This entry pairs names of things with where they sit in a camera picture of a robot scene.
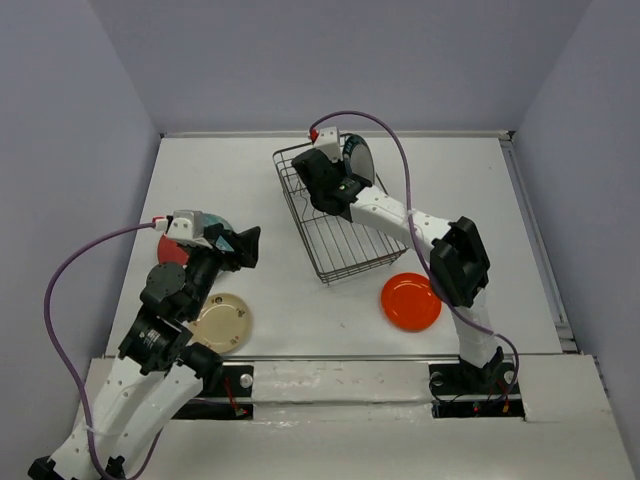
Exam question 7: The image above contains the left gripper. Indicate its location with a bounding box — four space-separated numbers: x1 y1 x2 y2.
185 222 262 319

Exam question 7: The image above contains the green rimmed white plate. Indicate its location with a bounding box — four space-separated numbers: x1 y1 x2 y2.
342 134 376 184

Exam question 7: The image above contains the beige floral plate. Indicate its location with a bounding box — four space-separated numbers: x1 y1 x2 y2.
189 293 253 354

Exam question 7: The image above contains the orange plate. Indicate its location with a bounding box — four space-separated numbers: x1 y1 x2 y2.
380 272 442 332

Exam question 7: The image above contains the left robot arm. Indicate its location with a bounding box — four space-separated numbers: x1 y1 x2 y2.
28 215 261 479

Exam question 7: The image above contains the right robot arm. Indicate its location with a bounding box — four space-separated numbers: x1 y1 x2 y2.
291 148 503 392

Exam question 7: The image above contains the red and teal plate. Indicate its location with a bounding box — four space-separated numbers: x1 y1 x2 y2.
156 213 233 266

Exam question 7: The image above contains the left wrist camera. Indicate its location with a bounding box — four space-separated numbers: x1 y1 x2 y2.
165 210 210 248

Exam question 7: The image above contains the wire dish rack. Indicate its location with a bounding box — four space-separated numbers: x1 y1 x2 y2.
272 143 407 284

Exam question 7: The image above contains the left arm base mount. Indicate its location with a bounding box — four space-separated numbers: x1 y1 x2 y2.
173 363 254 421

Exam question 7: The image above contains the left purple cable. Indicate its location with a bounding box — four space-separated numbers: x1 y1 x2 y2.
43 217 169 479

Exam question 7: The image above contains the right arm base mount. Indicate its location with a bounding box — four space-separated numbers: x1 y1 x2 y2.
428 362 525 419

